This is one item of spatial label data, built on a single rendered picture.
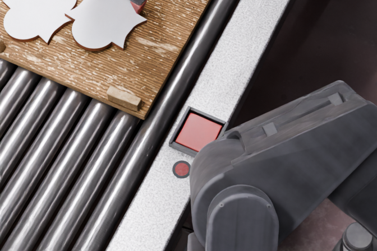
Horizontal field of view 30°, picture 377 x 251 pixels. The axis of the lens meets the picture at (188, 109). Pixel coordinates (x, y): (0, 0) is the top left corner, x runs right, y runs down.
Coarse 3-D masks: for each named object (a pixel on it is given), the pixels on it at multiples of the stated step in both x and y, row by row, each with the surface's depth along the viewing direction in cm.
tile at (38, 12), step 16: (16, 0) 126; (32, 0) 126; (48, 0) 126; (64, 0) 126; (16, 16) 125; (32, 16) 125; (48, 16) 125; (64, 16) 125; (16, 32) 123; (32, 32) 123; (48, 32) 123
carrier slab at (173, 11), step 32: (0, 0) 127; (160, 0) 127; (192, 0) 127; (0, 32) 124; (64, 32) 124; (160, 32) 124; (192, 32) 125; (32, 64) 121; (64, 64) 121; (96, 64) 121; (128, 64) 121; (160, 64) 121; (96, 96) 119
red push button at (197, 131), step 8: (192, 120) 117; (200, 120) 117; (208, 120) 117; (184, 128) 117; (192, 128) 117; (200, 128) 117; (208, 128) 117; (216, 128) 117; (184, 136) 116; (192, 136) 116; (200, 136) 116; (208, 136) 116; (216, 136) 116; (184, 144) 116; (192, 144) 116; (200, 144) 116
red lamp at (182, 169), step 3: (177, 165) 115; (180, 165) 115; (183, 165) 115; (186, 165) 115; (177, 168) 115; (180, 168) 115; (183, 168) 115; (186, 168) 115; (177, 171) 115; (180, 171) 115; (183, 171) 115; (186, 171) 115; (180, 174) 115; (183, 174) 115
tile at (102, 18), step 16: (96, 0) 125; (112, 0) 125; (128, 0) 126; (80, 16) 123; (96, 16) 124; (112, 16) 124; (128, 16) 124; (80, 32) 122; (96, 32) 122; (112, 32) 122; (128, 32) 123; (96, 48) 121
